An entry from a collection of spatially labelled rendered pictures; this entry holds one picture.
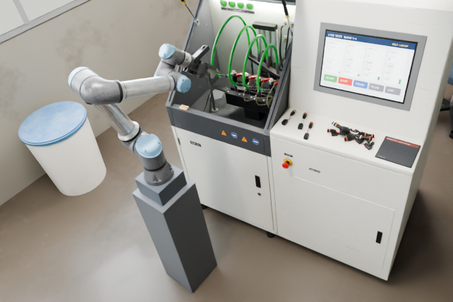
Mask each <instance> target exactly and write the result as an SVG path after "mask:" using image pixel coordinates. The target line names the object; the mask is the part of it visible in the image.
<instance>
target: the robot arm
mask: <svg viewBox="0 0 453 302"><path fill-rule="evenodd" d="M209 50H210V47H209V46H207V45H203V46H202V47H201V48H200V49H199V50H198V51H197V52H196V53H195V54H194V55H193V56H192V55H190V54H189V53H186V52H185V51H182V50H181V49H178V48H177V47H175V46H173V45H170V44H163V45H162V46H161V48H160V50H159V51H160V52H159V56H160V57H161V58H162V59H161V61H160V63H159V66H158V68H157V70H156V72H155V74H154V77H153V78H144V79H139V80H130V81H124V82H120V81H118V80H105V79H103V78H101V77H100V76H99V75H97V74H96V73H94V72H93V71H92V70H91V69H89V68H87V67H79V68H77V69H75V70H73V71H72V72H71V74H70V75H69V79H68V84H69V87H70V88H71V89H72V90H73V91H74V92H76V93H77V94H78V95H79V97H80V98H81V99H82V100H83V101H84V102H85V103H86V104H89V105H93V106H94V107H95V108H96V110H97V111H98V112H99V113H100V114H101V115H102V116H103V117H104V118H105V119H106V120H107V121H108V122H109V123H110V124H111V125H112V126H113V128H114V129H115V130H116V131H117V132H118V137H119V139H120V140H121V142H122V143H123V145H124V146H126V147H128V148H129V149H130V150H131V151H132V152H133V153H134V154H135V155H137V156H138V157H139V158H140V160H141V162H142V164H143V166H144V180H145V182H146V183H147V184H148V185H152V186H159V185H163V184H165V183H167V182H168V181H170V180H171V178H172V177H173V173H174V172H173V168H172V166H171V164H170V163H169V162H168V161H167V160H166V157H165V155H164V151H163V149H162V144H161V141H160V140H159V138H158V137H157V136H156V135H154V134H150V135H149V133H146V132H145V131H144V130H143V129H142V128H141V127H140V126H139V124H138V123H137V122H135V121H131V119H130V118H129V117H128V116H127V115H126V114H125V113H124V112H123V110H122V109H121V108H120V107H119V105H118V104H117V103H120V102H122V101H123V100H125V99H128V98H136V97H140V96H147V95H152V94H159V93H163V92H170V91H175V90H178V91H179V92H182V93H184V92H187V91H188V90H189V89H190V87H191V80H190V79H189V78H187V77H186V76H185V75H182V74H181V73H179V72H177V71H175V70H174V68H175V66H176V65H179V66H181V67H183V71H185V72H187V73H189V74H191V75H193V76H195V77H199V78H204V79H205V78H207V77H208V76H209V75H210V77H211V78H212V79H213V78H214V77H215V75H216V73H220V71H219V70H218V69H217V68H216V67H215V66H213V65H210V64H208V63H207V62H205V61H201V58H202V57H203V56H204V55H205V54H206V53H207V52H208V51H209Z"/></svg>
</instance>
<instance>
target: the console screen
mask: <svg viewBox="0 0 453 302"><path fill-rule="evenodd" d="M426 41H427V36H424V35H418V34H408V33H403V32H393V31H387V30H378V29H373V28H363V27H357V26H347V25H342V24H332V23H327V22H320V33H319V40H318V52H317V59H316V65H315V77H314V84H313V90H315V91H318V92H324V93H328V94H333V95H337V96H343V97H346V98H352V99H355V100H361V101H365V102H370V103H373V104H379V105H383V106H387V107H392V108H395V109H401V110H405V111H410V108H411V103H412V100H413V94H414V91H415V86H416V83H417V78H418V75H419V70H420V66H421V61H422V58H423V53H424V49H425V44H426Z"/></svg>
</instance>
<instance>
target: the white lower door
mask: <svg viewBox="0 0 453 302"><path fill-rule="evenodd" d="M175 129H176V132H177V137H178V138H177V140H178V143H179V145H180V147H181V151H182V154H183V158H184V161H185V166H186V168H187V173H188V175H189V180H191V181H193V182H195V185H196V188H197V191H198V195H199V198H200V201H203V202H206V203H207V204H210V205H212V206H215V207H217V208H220V209H222V210H225V211H227V212H230V213H231V214H234V215H237V216H240V217H241V218H244V219H246V220H249V221H252V222H254V223H256V224H259V225H261V226H263V227H266V228H268V229H271V230H274V222H273V214H272V200H271V192H270V178H269V170H268V157H267V156H265V155H262V154H258V153H256V152H252V151H250V150H246V149H243V148H240V147H237V146H234V145H230V144H227V143H224V142H221V141H218V140H214V139H212V138H208V137H206V136H203V135H199V134H196V133H193V132H190V131H187V130H184V129H180V128H178V127H175Z"/></svg>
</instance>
